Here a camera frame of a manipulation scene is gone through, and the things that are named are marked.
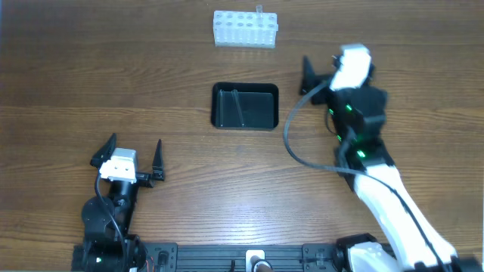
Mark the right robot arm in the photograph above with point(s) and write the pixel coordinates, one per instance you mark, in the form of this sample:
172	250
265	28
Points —
389	211

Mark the mounting rail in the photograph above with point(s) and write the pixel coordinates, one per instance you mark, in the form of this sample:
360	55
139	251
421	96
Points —
211	258

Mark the clear test tube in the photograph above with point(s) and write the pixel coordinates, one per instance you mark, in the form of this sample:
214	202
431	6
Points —
238	107
259	10
221	107

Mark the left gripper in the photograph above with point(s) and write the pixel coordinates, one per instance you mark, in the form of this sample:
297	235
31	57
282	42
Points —
145	179

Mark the black tray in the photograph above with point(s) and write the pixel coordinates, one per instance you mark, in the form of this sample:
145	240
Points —
261	109

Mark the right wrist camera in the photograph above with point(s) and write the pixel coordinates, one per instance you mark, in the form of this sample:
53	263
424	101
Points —
351	68

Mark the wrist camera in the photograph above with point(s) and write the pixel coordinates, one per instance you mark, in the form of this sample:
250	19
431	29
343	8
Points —
351	68
119	166

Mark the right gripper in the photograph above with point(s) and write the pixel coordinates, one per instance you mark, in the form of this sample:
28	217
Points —
321	88

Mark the white test tube rack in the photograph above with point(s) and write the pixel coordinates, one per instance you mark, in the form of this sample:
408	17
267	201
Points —
242	32

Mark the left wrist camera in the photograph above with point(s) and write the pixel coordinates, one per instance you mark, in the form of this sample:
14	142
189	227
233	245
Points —
119	166

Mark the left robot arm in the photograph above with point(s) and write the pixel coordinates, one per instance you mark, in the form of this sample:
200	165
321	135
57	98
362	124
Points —
109	211

